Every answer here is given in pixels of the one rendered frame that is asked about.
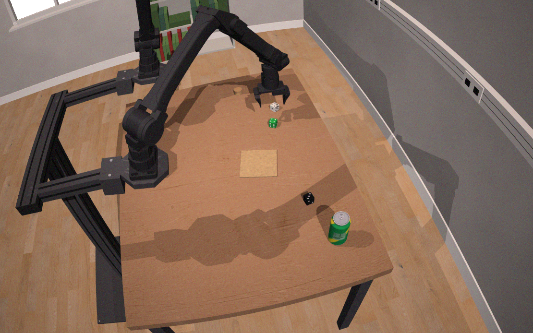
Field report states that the black die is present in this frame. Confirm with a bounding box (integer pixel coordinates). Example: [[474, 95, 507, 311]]
[[303, 192, 315, 205]]

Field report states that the white die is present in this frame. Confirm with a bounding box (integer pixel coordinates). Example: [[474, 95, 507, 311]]
[[270, 102, 279, 112]]

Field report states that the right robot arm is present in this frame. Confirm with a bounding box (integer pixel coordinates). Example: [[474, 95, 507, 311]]
[[122, 5, 290, 181]]

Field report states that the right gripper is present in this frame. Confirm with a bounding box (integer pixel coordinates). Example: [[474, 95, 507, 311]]
[[253, 76, 290, 107]]

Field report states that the green die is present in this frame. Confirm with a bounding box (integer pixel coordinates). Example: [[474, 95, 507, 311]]
[[269, 118, 278, 128]]

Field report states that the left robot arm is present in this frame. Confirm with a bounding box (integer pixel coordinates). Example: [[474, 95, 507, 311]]
[[134, 0, 160, 79]]

